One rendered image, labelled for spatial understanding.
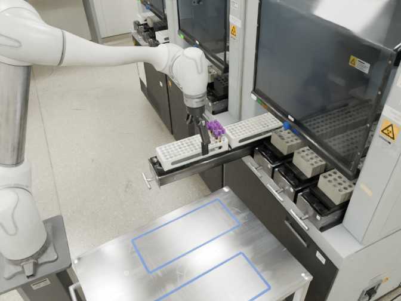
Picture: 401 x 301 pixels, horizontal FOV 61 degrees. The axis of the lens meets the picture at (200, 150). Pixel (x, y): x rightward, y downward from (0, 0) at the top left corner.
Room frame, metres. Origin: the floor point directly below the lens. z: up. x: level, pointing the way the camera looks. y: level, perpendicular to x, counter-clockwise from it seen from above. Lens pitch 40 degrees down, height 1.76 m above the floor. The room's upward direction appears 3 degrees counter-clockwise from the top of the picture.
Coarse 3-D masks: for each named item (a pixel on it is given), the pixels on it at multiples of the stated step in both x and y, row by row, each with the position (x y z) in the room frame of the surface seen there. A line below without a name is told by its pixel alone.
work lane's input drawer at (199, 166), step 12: (228, 144) 1.18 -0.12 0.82; (252, 144) 1.18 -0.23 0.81; (156, 156) 1.11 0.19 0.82; (216, 156) 1.11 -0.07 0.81; (228, 156) 1.12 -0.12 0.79; (240, 156) 1.15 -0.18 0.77; (156, 168) 1.04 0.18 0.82; (180, 168) 1.04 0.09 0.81; (192, 168) 1.05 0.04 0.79; (204, 168) 1.07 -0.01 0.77; (144, 180) 1.04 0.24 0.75; (156, 180) 1.03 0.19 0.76; (168, 180) 1.01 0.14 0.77
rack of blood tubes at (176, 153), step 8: (192, 136) 1.18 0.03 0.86; (168, 144) 1.13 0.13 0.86; (176, 144) 1.15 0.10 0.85; (184, 144) 1.13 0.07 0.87; (192, 144) 1.14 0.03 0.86; (200, 144) 1.13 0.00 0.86; (216, 144) 1.12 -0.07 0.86; (224, 144) 1.13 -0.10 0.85; (160, 152) 1.08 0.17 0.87; (168, 152) 1.09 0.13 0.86; (176, 152) 1.08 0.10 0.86; (184, 152) 1.08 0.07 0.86; (192, 152) 1.07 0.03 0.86; (200, 152) 1.12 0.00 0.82; (216, 152) 1.12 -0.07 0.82; (160, 160) 1.07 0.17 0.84; (168, 160) 1.03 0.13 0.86; (176, 160) 1.09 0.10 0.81; (184, 160) 1.09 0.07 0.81; (192, 160) 1.07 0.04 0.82; (168, 168) 1.03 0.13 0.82
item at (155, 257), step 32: (224, 192) 0.88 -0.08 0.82; (160, 224) 0.75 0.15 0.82; (192, 224) 0.74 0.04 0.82; (224, 224) 0.74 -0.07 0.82; (256, 224) 0.73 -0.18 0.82; (96, 256) 0.63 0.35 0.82; (128, 256) 0.63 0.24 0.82; (160, 256) 0.62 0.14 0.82; (192, 256) 0.61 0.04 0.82; (224, 256) 0.61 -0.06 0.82; (256, 256) 0.60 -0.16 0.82; (288, 256) 0.60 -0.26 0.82; (96, 288) 0.52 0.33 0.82; (128, 288) 0.52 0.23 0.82; (160, 288) 0.51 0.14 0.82; (192, 288) 0.51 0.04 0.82; (224, 288) 0.50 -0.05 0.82; (256, 288) 0.50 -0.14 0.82; (288, 288) 0.49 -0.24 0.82
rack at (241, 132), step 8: (248, 120) 1.29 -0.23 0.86; (256, 120) 1.29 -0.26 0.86; (264, 120) 1.28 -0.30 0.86; (272, 120) 1.27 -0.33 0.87; (232, 128) 1.23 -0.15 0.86; (240, 128) 1.23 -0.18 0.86; (248, 128) 1.22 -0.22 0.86; (256, 128) 1.22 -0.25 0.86; (264, 128) 1.21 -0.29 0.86; (272, 128) 1.28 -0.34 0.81; (232, 136) 1.17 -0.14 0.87; (240, 136) 1.17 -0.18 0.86; (248, 136) 1.18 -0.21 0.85; (256, 136) 1.23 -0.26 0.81; (264, 136) 1.21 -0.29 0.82; (232, 144) 1.15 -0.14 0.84; (240, 144) 1.16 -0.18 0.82
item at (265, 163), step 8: (256, 152) 1.14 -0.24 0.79; (264, 152) 1.11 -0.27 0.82; (256, 160) 1.13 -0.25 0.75; (264, 160) 1.08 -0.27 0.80; (272, 160) 1.05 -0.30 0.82; (280, 160) 1.06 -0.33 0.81; (288, 160) 1.06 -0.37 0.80; (256, 168) 1.08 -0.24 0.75; (264, 168) 1.07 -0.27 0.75; (272, 168) 1.03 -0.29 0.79
